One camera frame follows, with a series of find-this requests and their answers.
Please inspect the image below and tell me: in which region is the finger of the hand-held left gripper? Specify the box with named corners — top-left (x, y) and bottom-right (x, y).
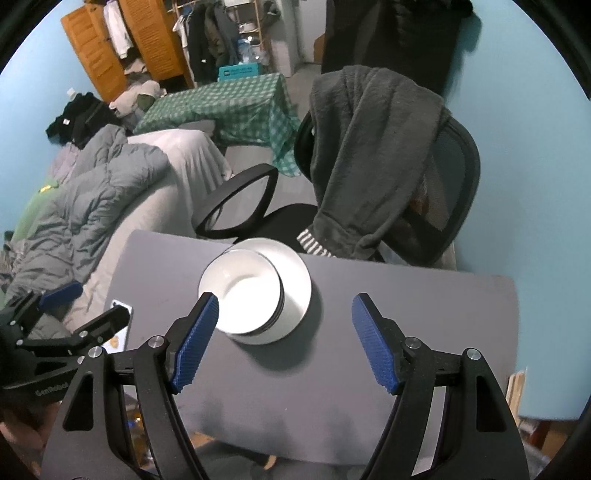
top-left (0, 281), bottom-right (85, 341)
top-left (18, 307), bottom-right (134, 365)

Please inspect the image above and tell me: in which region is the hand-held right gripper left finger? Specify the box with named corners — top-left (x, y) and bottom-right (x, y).
top-left (41, 292), bottom-right (220, 480)

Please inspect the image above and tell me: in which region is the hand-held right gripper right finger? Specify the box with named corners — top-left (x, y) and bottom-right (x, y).
top-left (352, 293), bottom-right (527, 480)

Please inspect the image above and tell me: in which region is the white plate with black rim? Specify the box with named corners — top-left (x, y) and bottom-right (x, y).
top-left (230, 263), bottom-right (313, 346)
top-left (228, 258), bottom-right (313, 344)

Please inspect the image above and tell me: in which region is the stack of white plates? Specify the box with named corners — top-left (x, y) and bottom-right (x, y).
top-left (224, 237), bottom-right (312, 342)

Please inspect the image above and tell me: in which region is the person's left hand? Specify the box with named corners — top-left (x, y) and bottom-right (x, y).
top-left (0, 401), bottom-right (54, 468)

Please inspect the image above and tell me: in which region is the white smartphone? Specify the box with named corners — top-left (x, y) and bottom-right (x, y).
top-left (95, 299), bottom-right (134, 352)

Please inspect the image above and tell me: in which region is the green cloth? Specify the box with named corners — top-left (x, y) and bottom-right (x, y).
top-left (11, 182), bottom-right (62, 246)

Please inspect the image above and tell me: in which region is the grey quilted duvet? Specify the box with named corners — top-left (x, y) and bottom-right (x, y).
top-left (0, 124), bottom-right (170, 308)

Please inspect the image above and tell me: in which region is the lilac cloth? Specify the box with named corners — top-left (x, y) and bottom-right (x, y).
top-left (48, 143), bottom-right (82, 186)

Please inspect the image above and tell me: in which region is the black clothes pile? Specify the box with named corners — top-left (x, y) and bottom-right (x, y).
top-left (45, 92), bottom-right (122, 149)

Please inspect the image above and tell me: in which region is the light grey blanket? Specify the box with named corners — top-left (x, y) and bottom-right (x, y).
top-left (127, 129), bottom-right (232, 241)

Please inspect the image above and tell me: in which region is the black mesh office chair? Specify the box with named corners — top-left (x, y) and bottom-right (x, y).
top-left (193, 111), bottom-right (482, 269)

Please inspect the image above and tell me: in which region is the grey fleece robe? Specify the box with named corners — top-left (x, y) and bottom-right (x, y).
top-left (295, 65), bottom-right (454, 262)

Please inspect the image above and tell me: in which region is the beige clothes pile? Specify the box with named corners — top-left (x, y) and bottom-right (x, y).
top-left (111, 80), bottom-right (163, 117)

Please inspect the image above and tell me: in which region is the green checked tablecloth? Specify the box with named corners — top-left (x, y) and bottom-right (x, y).
top-left (134, 73), bottom-right (301, 178)

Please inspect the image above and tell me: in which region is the orange wooden wardrobe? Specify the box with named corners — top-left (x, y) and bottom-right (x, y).
top-left (60, 0), bottom-right (195, 103)

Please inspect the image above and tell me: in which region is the white hanging shirt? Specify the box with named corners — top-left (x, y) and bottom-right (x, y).
top-left (102, 2), bottom-right (136, 59)

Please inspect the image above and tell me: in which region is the teal plastic crate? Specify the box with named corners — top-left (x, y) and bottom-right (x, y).
top-left (218, 65), bottom-right (262, 82)

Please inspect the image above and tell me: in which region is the black hanging jacket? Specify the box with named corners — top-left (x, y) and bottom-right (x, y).
top-left (187, 7), bottom-right (218, 85)

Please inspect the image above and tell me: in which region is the olive hanging jacket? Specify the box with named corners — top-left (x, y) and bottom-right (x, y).
top-left (206, 4), bottom-right (241, 71)

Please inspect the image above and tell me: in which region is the large black hanging coat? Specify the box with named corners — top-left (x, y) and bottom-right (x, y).
top-left (321, 0), bottom-right (474, 89)

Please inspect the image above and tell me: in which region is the wooden shelf unit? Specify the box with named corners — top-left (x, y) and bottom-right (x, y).
top-left (226, 0), bottom-right (274, 75)

